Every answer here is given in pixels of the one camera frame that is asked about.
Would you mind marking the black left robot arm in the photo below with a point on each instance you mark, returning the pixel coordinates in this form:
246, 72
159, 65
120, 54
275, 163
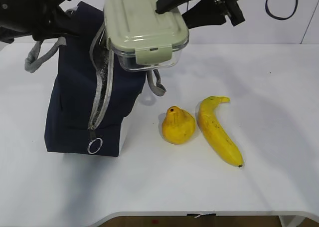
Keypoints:
41, 19

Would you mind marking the white table leg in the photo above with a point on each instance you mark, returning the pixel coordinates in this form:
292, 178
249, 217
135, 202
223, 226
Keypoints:
291, 221

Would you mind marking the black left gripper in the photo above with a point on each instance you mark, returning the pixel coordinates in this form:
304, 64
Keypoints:
41, 19

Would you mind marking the yellow banana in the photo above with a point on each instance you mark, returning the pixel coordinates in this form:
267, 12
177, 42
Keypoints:
214, 133

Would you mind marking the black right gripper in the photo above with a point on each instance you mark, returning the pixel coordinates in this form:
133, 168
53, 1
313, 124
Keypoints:
205, 12

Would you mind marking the yellow pear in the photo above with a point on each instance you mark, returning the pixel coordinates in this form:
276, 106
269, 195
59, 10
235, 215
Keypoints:
178, 126

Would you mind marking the green lid glass container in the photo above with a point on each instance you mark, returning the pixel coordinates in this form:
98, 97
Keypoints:
141, 38

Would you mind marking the navy blue lunch bag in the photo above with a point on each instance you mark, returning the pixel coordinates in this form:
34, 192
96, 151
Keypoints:
93, 95

